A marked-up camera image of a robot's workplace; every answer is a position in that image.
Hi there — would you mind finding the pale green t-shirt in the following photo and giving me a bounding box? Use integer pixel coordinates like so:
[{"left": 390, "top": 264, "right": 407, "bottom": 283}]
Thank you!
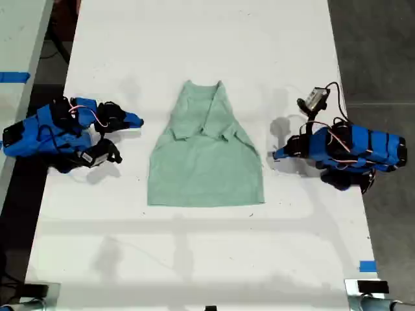
[{"left": 147, "top": 80, "right": 267, "bottom": 209}]

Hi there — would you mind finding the long blue tape strip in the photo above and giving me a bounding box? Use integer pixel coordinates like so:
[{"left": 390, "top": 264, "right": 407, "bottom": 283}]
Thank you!
[{"left": 0, "top": 71, "right": 31, "bottom": 84}]

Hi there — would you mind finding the white side table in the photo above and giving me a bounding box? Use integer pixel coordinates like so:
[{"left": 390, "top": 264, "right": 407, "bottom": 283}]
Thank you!
[{"left": 0, "top": 0, "right": 55, "bottom": 203}]

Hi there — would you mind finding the red white servo wire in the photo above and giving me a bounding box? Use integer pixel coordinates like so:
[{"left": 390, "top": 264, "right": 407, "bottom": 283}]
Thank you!
[
  {"left": 69, "top": 98, "right": 110, "bottom": 129},
  {"left": 307, "top": 120, "right": 377, "bottom": 171}
]

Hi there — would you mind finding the short black camera stalk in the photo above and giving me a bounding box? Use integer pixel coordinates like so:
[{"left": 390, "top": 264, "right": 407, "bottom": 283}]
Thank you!
[{"left": 300, "top": 109, "right": 322, "bottom": 135}]

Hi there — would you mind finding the black camera box white label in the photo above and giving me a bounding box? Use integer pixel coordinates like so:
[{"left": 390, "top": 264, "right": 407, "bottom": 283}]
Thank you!
[{"left": 77, "top": 138, "right": 124, "bottom": 170}]

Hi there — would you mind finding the black silver camera box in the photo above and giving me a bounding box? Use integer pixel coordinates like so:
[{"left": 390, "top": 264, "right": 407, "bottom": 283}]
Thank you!
[{"left": 297, "top": 86, "right": 331, "bottom": 115}]

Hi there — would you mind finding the black camera cable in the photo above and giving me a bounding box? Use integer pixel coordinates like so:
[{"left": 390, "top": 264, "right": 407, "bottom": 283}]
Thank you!
[{"left": 325, "top": 81, "right": 350, "bottom": 124}]

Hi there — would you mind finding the black floor cable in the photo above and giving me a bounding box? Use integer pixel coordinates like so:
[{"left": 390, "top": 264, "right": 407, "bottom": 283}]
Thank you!
[{"left": 39, "top": 30, "right": 71, "bottom": 65}]

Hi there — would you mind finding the metal table bracket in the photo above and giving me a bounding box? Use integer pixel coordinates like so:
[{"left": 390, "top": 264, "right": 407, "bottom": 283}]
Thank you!
[
  {"left": 344, "top": 278, "right": 395, "bottom": 311},
  {"left": 18, "top": 282, "right": 62, "bottom": 311}
]

